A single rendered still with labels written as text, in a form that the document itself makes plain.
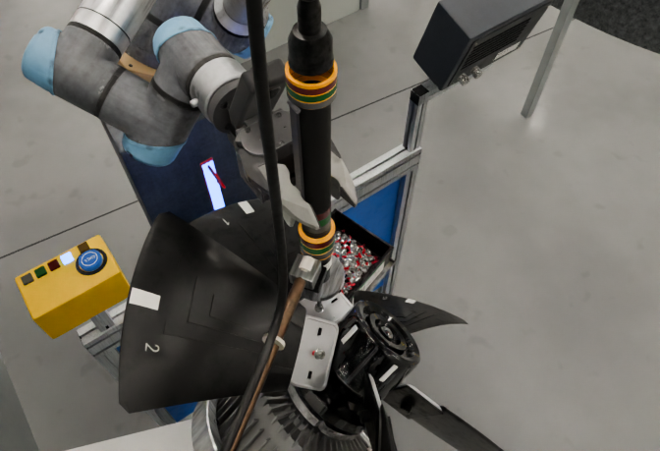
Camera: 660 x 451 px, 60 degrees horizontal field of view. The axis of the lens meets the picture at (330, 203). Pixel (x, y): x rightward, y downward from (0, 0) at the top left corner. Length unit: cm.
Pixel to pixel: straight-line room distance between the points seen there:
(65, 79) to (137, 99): 9
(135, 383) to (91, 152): 222
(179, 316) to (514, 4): 96
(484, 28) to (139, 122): 74
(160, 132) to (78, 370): 157
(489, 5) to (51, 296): 101
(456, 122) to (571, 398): 129
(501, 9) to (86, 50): 84
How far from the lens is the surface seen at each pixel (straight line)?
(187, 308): 67
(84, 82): 80
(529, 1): 135
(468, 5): 128
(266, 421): 83
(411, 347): 85
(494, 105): 289
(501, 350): 220
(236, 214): 99
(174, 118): 78
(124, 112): 79
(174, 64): 76
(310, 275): 67
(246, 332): 70
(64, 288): 112
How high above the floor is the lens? 198
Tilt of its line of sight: 55 degrees down
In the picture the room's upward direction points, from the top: straight up
